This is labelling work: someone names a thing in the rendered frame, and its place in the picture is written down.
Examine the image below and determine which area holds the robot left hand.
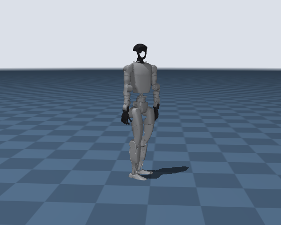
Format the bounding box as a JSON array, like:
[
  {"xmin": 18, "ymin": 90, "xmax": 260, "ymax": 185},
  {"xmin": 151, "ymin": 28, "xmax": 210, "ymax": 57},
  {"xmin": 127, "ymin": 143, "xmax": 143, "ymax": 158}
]
[{"xmin": 153, "ymin": 104, "xmax": 159, "ymax": 120}]

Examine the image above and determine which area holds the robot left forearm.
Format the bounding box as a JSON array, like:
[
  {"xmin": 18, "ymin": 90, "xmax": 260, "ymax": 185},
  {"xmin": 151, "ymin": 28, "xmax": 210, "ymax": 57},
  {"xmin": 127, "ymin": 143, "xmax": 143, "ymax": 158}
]
[{"xmin": 153, "ymin": 89, "xmax": 160, "ymax": 107}]

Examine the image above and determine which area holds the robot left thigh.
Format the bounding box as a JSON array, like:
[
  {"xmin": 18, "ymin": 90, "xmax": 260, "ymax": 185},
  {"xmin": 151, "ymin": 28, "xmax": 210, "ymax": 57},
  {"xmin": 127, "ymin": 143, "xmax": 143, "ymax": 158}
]
[{"xmin": 140, "ymin": 106, "xmax": 155, "ymax": 146}]

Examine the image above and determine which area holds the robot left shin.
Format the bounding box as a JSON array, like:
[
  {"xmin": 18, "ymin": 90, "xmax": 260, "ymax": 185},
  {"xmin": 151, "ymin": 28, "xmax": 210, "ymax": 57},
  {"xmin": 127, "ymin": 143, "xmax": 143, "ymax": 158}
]
[{"xmin": 138, "ymin": 145, "xmax": 148, "ymax": 172}]

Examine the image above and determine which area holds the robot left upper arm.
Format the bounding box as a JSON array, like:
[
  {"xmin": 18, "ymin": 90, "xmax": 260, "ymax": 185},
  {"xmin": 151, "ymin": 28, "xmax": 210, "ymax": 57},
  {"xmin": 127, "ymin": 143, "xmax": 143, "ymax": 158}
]
[{"xmin": 151, "ymin": 65, "xmax": 160, "ymax": 90}]

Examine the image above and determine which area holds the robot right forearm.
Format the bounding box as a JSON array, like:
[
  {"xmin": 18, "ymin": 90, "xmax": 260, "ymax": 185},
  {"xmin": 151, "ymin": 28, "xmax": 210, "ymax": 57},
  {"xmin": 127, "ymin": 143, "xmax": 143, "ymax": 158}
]
[{"xmin": 123, "ymin": 85, "xmax": 131, "ymax": 111}]

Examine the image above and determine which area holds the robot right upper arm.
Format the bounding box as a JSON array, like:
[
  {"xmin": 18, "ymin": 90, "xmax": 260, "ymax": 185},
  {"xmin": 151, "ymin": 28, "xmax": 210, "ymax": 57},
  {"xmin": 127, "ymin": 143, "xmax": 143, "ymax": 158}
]
[{"xmin": 123, "ymin": 65, "xmax": 133, "ymax": 92}]

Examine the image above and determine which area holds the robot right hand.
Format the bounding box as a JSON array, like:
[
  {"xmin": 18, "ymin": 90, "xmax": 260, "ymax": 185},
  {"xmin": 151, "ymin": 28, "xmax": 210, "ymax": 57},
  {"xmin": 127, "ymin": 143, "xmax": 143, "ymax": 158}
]
[{"xmin": 121, "ymin": 107, "xmax": 132, "ymax": 125}]

